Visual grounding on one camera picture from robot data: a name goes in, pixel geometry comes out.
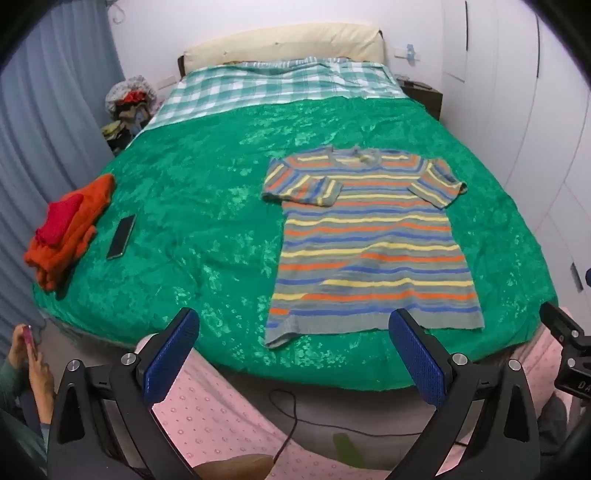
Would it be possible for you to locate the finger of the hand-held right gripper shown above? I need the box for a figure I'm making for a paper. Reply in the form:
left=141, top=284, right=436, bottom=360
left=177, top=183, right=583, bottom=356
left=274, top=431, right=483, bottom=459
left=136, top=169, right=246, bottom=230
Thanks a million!
left=539, top=301, right=591, bottom=358

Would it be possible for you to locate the green slipper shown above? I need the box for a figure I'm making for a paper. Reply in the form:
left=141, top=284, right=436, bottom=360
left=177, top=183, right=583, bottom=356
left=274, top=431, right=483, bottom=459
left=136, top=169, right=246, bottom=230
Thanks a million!
left=333, top=433, right=361, bottom=468

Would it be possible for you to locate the person's bare foot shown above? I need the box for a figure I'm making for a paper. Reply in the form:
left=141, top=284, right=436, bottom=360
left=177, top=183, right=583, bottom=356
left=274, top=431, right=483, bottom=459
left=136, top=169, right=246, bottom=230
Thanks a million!
left=193, top=453, right=274, bottom=480

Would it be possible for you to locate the blue-grey curtain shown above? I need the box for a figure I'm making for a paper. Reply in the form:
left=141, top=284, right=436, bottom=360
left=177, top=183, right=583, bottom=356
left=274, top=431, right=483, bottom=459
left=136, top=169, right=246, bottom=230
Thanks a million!
left=0, top=4, right=126, bottom=333

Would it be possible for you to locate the black cable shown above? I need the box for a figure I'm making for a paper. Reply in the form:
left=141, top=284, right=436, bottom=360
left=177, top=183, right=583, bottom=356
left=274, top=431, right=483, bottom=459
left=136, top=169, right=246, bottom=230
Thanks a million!
left=269, top=389, right=467, bottom=464

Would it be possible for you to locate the white wardrobe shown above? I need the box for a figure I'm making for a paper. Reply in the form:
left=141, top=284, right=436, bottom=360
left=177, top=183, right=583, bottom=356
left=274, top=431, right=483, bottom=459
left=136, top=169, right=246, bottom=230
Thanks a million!
left=441, top=0, right=591, bottom=333

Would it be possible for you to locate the green checked bed sheet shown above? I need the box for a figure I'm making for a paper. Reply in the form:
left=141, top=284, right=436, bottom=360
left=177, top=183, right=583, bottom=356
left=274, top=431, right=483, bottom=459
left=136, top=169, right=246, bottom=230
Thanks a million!
left=124, top=56, right=409, bottom=148

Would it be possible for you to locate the cream pillow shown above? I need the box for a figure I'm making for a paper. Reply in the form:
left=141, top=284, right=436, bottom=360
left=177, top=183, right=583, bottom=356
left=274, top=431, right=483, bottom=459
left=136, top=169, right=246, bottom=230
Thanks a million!
left=184, top=21, right=385, bottom=75

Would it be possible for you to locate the another person's forearm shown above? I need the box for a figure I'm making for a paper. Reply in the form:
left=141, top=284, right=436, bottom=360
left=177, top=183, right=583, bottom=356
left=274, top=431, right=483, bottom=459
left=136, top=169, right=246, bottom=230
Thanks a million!
left=0, top=359, right=49, bottom=464

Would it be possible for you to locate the pile of mixed clothes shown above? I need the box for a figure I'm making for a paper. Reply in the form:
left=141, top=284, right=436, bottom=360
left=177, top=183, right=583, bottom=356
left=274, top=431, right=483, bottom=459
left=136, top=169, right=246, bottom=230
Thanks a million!
left=99, top=75, right=160, bottom=155

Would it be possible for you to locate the orange sweater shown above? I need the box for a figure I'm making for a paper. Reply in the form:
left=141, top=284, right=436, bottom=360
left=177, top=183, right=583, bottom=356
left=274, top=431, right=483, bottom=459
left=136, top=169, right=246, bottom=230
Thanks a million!
left=24, top=173, right=116, bottom=292

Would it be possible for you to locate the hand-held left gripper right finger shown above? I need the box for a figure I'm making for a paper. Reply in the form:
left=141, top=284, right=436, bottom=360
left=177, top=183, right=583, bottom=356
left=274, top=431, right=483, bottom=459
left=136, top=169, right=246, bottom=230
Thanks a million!
left=385, top=309, right=542, bottom=480

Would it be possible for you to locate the red folded cloth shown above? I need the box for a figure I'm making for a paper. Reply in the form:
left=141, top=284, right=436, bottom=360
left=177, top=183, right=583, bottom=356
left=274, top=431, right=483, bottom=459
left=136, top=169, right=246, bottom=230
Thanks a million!
left=36, top=194, right=85, bottom=245

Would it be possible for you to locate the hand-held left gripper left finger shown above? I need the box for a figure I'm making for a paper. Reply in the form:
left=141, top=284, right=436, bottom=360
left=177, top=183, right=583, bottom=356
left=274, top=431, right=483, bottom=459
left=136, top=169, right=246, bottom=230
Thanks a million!
left=46, top=307, right=204, bottom=480

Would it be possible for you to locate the green shiny blanket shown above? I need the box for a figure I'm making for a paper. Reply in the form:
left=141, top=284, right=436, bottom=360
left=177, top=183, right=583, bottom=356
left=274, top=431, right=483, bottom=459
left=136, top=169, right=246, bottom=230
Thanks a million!
left=32, top=98, right=559, bottom=392

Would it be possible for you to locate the pink phone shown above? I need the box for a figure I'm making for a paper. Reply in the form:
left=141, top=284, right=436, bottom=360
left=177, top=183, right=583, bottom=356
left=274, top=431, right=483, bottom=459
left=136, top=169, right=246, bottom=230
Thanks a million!
left=22, top=325, right=38, bottom=363

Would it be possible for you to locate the black smartphone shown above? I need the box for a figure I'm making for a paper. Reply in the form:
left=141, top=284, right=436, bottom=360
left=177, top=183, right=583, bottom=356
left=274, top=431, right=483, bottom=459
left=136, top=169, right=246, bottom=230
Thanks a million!
left=106, top=213, right=137, bottom=261

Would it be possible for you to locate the striped knit shirt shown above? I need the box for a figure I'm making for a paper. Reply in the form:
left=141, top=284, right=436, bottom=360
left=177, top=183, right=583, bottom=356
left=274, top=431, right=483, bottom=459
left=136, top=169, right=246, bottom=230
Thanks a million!
left=261, top=147, right=485, bottom=349

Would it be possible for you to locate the dark wooden nightstand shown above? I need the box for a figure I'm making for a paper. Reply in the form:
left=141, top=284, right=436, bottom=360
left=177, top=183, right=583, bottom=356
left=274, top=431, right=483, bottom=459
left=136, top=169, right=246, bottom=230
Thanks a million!
left=398, top=78, right=444, bottom=121

